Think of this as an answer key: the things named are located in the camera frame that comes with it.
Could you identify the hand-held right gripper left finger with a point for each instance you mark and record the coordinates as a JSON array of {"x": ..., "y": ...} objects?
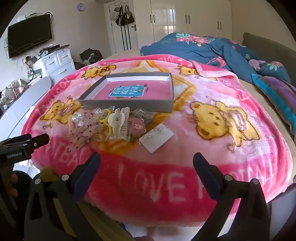
[{"x": 89, "y": 170}]

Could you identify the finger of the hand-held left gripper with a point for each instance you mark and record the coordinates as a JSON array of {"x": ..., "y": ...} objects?
[{"x": 39, "y": 140}]

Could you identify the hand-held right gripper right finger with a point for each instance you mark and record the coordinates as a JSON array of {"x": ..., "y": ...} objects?
[{"x": 205, "y": 175}]

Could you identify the pink dotted hair bow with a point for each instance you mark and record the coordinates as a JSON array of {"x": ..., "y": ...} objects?
[{"x": 85, "y": 129}]

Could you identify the yellow hair accessory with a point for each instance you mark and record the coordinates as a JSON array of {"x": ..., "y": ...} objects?
[{"x": 103, "y": 119}]

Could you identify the white hair claw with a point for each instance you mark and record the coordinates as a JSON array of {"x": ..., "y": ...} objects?
[{"x": 118, "y": 120}]

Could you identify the grey box with pink inside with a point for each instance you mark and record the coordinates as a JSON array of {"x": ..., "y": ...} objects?
[{"x": 161, "y": 92}]

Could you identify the person's left hand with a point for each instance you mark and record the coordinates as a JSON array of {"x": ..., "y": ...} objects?
[{"x": 13, "y": 178}]

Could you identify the yellow cloth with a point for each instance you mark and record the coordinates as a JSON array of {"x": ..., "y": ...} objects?
[{"x": 47, "y": 173}]

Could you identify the white curved table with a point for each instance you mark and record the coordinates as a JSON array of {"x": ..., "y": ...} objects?
[{"x": 27, "y": 97}]

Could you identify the pink bear printed blanket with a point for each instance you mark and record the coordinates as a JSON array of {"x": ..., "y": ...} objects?
[{"x": 161, "y": 162}]

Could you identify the white earring card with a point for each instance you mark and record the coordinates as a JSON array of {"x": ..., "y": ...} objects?
[{"x": 157, "y": 138}]

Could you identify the pink fuzzy hair clip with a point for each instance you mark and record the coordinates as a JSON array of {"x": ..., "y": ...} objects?
[{"x": 137, "y": 126}]

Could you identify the dark hair claw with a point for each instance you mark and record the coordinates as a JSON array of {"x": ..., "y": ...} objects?
[{"x": 142, "y": 114}]

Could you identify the white drawer chest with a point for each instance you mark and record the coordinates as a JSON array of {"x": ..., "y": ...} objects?
[{"x": 57, "y": 62}]

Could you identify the black bag on floor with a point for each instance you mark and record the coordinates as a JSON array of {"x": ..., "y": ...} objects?
[{"x": 91, "y": 55}]

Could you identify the striped blue purple pillow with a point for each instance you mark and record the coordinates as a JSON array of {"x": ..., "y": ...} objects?
[{"x": 277, "y": 97}]

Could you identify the bed with tan sheet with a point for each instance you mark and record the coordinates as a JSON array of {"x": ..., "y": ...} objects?
[{"x": 122, "y": 54}]

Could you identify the blue floral duvet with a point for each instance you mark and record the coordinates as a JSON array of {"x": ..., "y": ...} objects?
[{"x": 196, "y": 51}]

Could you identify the white door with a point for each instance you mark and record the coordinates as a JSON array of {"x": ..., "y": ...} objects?
[{"x": 115, "y": 39}]

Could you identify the dark upholstered headboard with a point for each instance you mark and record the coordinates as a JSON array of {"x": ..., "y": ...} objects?
[{"x": 266, "y": 46}]

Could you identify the hanging white bag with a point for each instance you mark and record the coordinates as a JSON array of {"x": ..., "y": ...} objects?
[{"x": 113, "y": 15}]

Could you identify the hanging black handbag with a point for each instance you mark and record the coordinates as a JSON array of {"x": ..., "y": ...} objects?
[{"x": 126, "y": 17}]

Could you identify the white wardrobe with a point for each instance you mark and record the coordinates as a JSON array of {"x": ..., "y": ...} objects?
[{"x": 196, "y": 18}]

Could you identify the black wall television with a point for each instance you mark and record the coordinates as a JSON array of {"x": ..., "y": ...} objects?
[{"x": 30, "y": 34}]

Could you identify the round wall clock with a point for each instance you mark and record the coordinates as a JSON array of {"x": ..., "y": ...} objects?
[{"x": 81, "y": 6}]

